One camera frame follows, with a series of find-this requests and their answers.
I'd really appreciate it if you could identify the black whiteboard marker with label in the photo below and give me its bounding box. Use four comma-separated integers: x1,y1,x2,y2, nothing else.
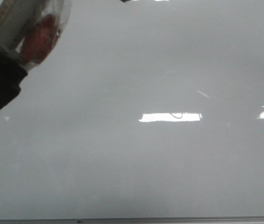
0,0,72,71

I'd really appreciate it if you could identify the white whiteboard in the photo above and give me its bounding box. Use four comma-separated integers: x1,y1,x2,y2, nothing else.
0,0,264,219

